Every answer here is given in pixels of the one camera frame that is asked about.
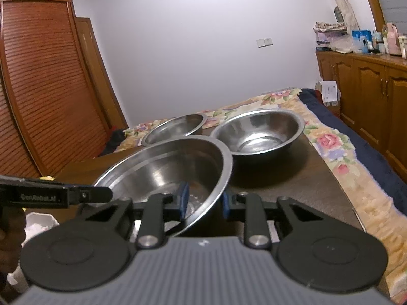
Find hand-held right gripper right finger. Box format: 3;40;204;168
222;191;348;250

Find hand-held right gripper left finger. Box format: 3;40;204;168
64;182;190;250

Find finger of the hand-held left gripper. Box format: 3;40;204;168
67;186;114;205

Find large steel bowl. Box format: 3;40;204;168
93;135;234;237

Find small steel bowl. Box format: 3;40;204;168
141;113;207;147

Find medium steel bowl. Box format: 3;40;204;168
210;109;305;166

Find person's left hand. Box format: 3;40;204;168
0;209;27;274

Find dark cloth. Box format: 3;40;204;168
95;126;128;157

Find brown louvered wardrobe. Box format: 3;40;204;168
0;0;129;179

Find floral blanket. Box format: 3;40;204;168
114;87;407;304

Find dark blue blanket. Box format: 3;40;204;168
298;88;407;217

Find white cardboard box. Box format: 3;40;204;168
319;81;339;107

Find wooden cabinet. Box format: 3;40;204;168
315;50;407;195

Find clear plastic bag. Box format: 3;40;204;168
331;35;357;54

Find pile of folded cloths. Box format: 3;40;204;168
313;21;349;52

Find blue box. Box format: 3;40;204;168
351;30;373;53

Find beige curtain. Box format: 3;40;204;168
321;0;362;33

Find pink thermos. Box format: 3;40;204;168
386;22;401;55

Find grey window blind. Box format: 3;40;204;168
369;0;407;36

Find wooden window frame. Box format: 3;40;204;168
358;0;387;33

